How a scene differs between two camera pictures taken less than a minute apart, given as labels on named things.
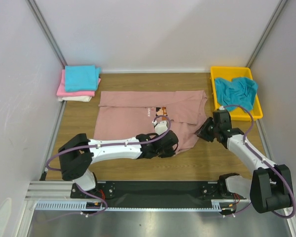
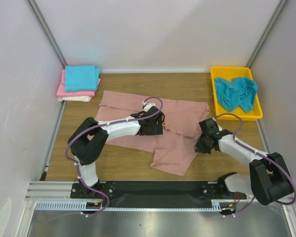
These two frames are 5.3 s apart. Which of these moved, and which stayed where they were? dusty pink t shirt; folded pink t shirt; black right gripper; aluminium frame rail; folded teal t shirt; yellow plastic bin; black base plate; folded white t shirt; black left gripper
Moved: black left gripper; dusty pink t shirt; black right gripper
Stayed: folded pink t shirt; aluminium frame rail; yellow plastic bin; folded white t shirt; folded teal t shirt; black base plate
